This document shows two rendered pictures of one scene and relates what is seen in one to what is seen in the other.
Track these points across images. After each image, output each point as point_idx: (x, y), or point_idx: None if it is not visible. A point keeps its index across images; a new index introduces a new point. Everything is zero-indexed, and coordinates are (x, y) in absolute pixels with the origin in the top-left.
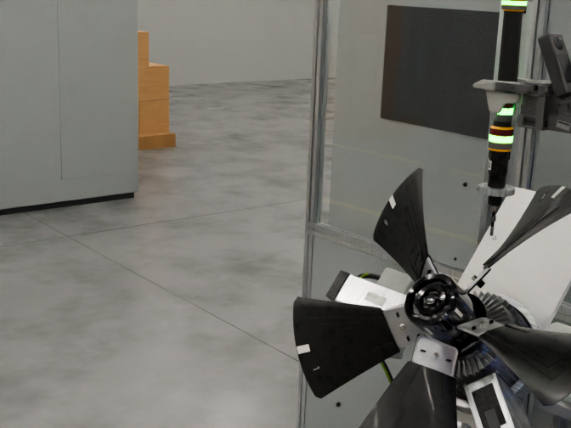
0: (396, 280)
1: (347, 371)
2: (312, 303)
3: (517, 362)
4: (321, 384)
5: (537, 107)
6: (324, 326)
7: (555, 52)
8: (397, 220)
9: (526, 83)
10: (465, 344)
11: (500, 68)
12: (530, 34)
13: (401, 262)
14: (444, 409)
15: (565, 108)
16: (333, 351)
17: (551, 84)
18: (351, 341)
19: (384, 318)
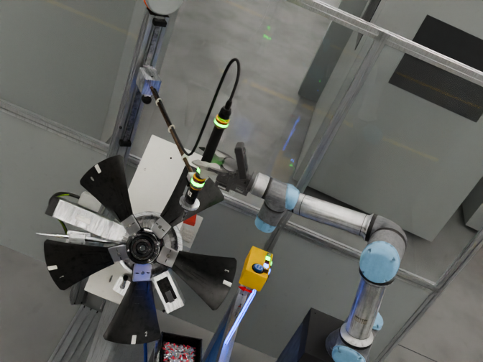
0: (92, 202)
1: (82, 276)
2: (59, 244)
3: (195, 285)
4: (65, 283)
5: (228, 182)
6: (67, 256)
7: (243, 158)
8: (103, 182)
9: (223, 168)
10: (154, 260)
11: (207, 153)
12: None
13: (106, 205)
14: (149, 299)
15: (242, 182)
16: (73, 268)
17: (237, 170)
18: (85, 263)
19: (108, 251)
